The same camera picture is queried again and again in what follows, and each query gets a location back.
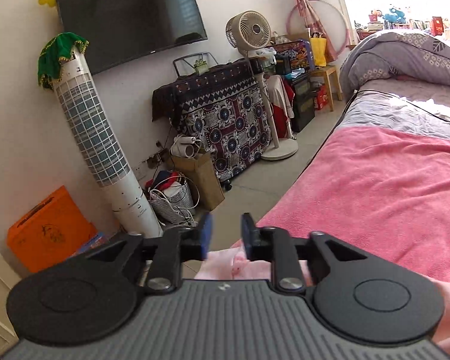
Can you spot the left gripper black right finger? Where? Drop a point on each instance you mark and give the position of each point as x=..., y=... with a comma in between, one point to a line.
x=257, y=242

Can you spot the black wire basket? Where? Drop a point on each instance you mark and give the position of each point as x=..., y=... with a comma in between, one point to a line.
x=197, y=63

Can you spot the wooden stool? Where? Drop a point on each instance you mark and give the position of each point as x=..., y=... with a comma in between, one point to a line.
x=330, y=76

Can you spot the white woven basket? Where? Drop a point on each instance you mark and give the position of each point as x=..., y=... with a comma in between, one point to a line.
x=172, y=199

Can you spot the pink strawberry print shirt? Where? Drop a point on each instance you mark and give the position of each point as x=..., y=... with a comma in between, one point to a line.
x=232, y=265

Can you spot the black wall television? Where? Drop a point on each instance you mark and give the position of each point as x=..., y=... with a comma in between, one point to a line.
x=119, y=31

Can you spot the lilac bed sheet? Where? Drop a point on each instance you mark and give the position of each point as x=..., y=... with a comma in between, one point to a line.
x=407, y=106

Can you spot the white tower fan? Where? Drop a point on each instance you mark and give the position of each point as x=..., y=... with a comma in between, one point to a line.
x=100, y=149

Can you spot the left pink floral curtain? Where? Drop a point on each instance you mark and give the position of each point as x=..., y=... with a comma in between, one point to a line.
x=331, y=54

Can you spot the patterned cloth covered cabinet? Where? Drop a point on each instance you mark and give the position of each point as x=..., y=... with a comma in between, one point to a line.
x=224, y=109

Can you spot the purple floral duvet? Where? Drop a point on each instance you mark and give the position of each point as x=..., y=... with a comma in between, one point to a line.
x=393, y=53

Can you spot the blue plush toy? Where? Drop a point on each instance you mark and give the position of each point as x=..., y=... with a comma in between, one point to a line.
x=395, y=16

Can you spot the pink hula hoop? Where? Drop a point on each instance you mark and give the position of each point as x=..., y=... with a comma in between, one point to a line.
x=313, y=22

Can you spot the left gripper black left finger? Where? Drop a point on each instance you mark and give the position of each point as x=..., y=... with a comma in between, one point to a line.
x=195, y=242

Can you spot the green fringed cloth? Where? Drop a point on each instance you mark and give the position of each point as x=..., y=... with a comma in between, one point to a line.
x=56, y=52

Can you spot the pink terry blanket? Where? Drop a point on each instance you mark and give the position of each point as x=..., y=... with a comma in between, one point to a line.
x=381, y=190

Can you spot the orange cardboard box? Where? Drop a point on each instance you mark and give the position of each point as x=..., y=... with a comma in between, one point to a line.
x=51, y=232

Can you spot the yellow shopping bag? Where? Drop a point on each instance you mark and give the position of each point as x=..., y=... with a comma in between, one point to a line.
x=319, y=47

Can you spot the white pedestal fan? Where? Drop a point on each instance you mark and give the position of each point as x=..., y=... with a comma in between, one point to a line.
x=250, y=33

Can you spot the brown paper bag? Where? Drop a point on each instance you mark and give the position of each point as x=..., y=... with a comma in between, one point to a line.
x=201, y=172

